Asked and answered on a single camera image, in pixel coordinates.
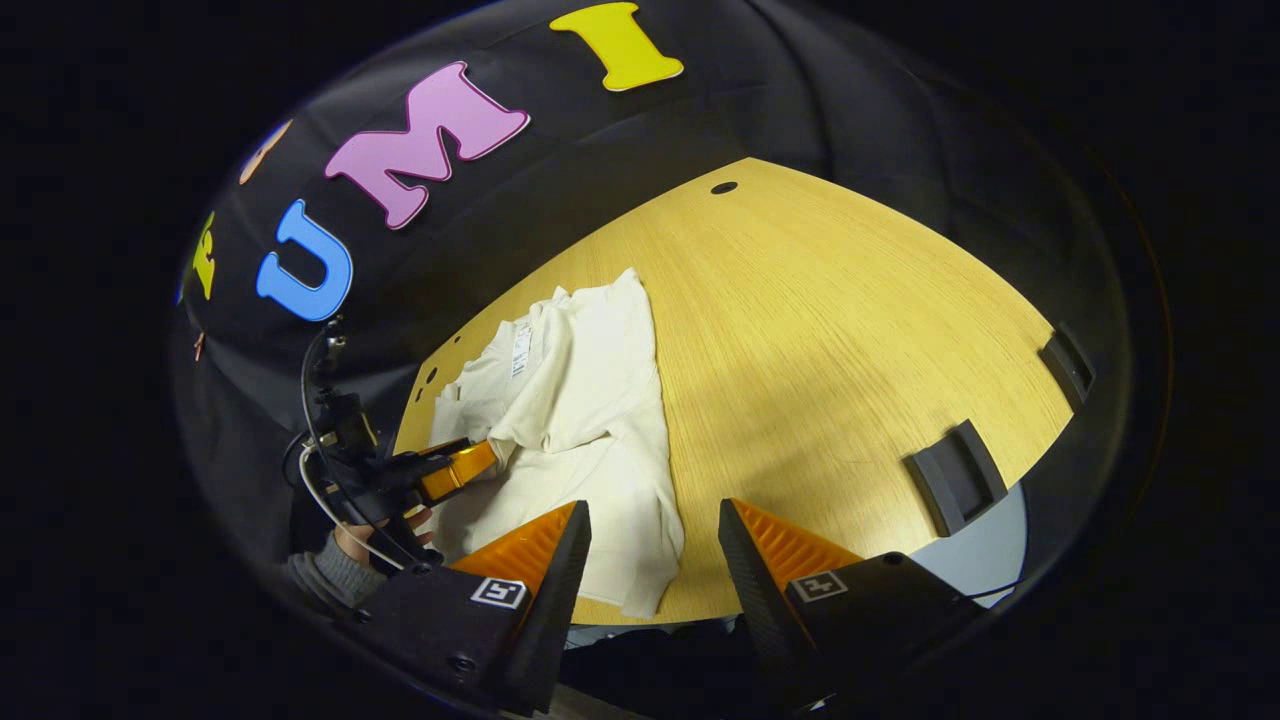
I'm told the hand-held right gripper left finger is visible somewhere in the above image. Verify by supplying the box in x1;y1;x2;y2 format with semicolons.
345;500;593;715

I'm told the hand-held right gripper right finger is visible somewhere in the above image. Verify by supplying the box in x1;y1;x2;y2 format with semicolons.
717;497;988;713

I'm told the white garment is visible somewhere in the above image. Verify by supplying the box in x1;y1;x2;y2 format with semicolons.
428;267;687;619

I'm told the black backdrop cloth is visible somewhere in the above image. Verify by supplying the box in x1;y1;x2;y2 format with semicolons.
170;0;1131;561

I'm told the white cable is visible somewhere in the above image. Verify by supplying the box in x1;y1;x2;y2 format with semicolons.
298;443;409;573

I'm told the black table edge bracket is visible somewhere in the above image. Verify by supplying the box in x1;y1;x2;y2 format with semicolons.
905;420;1009;538
1037;325;1096;406

